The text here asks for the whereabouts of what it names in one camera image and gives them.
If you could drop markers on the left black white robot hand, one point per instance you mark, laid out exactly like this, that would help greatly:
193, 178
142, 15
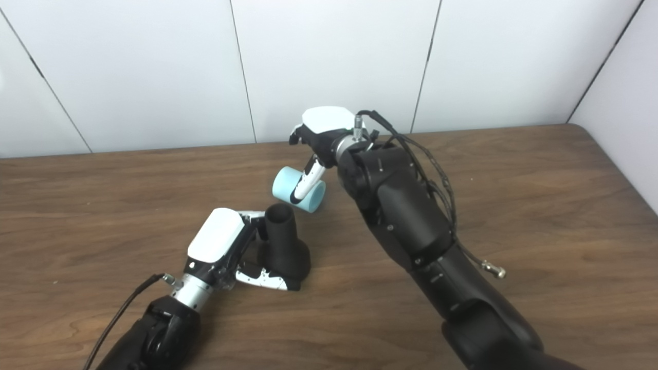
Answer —
216, 234

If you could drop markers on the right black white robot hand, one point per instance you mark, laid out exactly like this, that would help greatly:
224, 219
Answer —
326, 121

